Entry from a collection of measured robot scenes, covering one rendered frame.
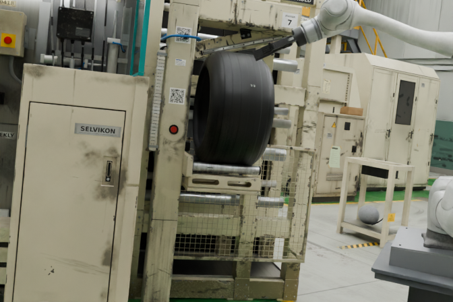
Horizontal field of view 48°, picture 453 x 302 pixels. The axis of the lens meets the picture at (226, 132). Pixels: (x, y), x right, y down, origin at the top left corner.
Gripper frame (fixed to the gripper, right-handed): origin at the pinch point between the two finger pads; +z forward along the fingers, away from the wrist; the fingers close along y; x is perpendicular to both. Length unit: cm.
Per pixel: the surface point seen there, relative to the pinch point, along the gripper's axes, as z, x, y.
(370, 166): -62, -120, 306
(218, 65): 18.0, 5.6, 31.6
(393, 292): -24, -181, 158
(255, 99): 8.3, -15.7, 26.1
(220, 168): 37, -39, 34
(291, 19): -26, 17, 80
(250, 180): 26, -51, 36
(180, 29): 28, 28, 35
